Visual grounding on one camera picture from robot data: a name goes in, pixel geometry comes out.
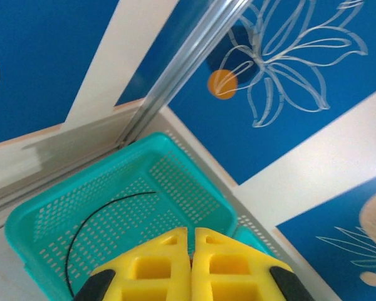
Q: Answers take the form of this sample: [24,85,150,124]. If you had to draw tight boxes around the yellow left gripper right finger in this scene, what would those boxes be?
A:
[191,227,318,301]

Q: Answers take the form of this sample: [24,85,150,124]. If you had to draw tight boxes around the aluminium frame post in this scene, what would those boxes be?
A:
[114,0,251,150]

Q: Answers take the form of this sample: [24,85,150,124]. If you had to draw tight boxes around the perforated white metal strip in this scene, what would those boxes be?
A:
[158,112,301,270]

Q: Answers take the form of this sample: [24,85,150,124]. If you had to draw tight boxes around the aluminium side rail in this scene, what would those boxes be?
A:
[0,137,126,235]

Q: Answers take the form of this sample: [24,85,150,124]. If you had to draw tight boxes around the thin black wire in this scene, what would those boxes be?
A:
[65,191,157,298]

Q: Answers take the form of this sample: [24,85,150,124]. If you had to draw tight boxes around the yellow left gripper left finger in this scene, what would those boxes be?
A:
[72,227,192,301]

